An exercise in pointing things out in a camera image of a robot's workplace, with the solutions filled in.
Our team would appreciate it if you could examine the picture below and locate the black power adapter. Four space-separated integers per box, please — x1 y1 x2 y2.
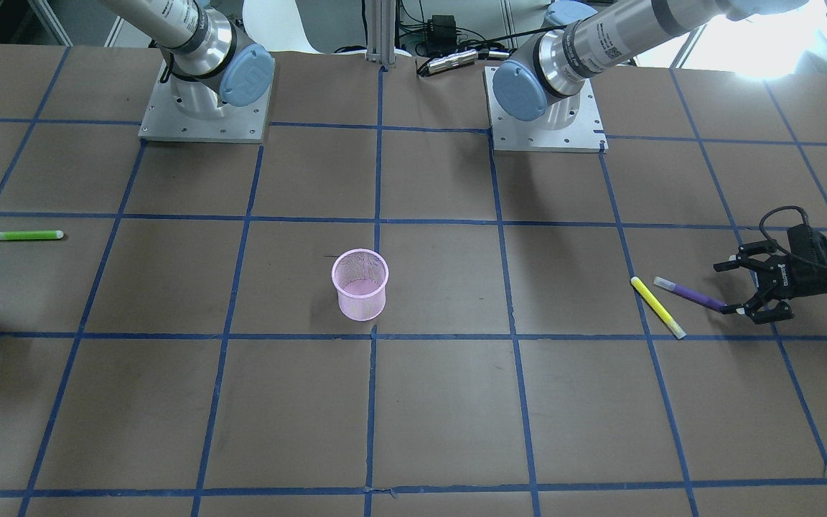
424 14 457 56

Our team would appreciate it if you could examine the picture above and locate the pink mesh cup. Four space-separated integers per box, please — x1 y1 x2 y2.
331 248 390 322

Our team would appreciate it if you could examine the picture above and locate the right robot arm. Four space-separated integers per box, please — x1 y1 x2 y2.
103 1 275 108

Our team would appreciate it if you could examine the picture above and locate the green highlighter pen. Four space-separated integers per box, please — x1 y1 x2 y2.
0 230 65 242

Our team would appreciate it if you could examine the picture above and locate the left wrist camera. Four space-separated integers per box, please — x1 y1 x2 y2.
787 223 827 269

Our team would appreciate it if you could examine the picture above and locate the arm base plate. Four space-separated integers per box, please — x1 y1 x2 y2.
138 63 273 144
485 67 609 153

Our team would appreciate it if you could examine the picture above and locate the purple highlighter pen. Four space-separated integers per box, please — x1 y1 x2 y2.
653 277 726 313

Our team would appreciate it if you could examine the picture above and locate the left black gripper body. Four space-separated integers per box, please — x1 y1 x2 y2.
731 240 827 324

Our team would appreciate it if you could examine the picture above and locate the aluminium frame post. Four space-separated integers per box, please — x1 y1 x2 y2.
363 0 398 69

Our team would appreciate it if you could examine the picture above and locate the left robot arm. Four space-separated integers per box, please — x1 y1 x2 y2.
485 1 827 324

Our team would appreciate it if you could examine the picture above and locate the silver metal cylinder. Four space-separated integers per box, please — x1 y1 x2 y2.
416 49 479 78

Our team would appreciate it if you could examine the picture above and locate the yellow highlighter pen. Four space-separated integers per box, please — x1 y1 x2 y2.
630 276 687 340

